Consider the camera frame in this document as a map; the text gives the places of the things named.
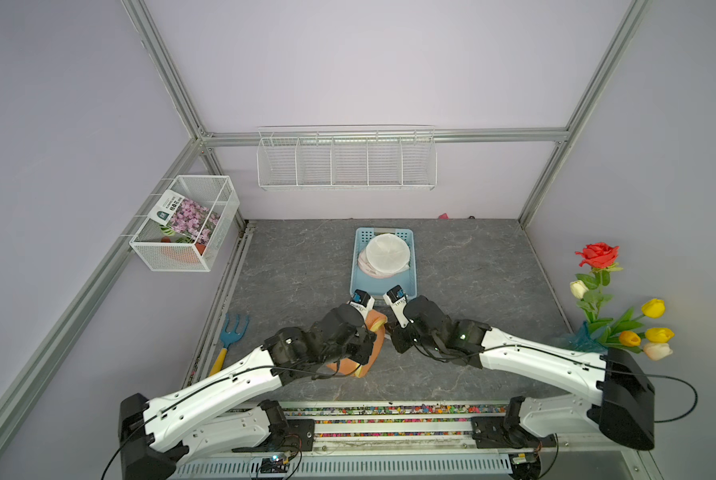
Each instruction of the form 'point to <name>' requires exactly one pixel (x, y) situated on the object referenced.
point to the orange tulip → (629, 339)
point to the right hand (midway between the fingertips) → (386, 323)
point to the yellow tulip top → (654, 308)
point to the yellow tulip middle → (659, 334)
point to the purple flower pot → (183, 220)
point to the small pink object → (444, 216)
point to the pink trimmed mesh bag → (367, 268)
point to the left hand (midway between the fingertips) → (373, 339)
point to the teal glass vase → (582, 340)
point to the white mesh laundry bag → (388, 253)
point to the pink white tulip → (657, 350)
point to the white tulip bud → (578, 288)
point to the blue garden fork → (228, 338)
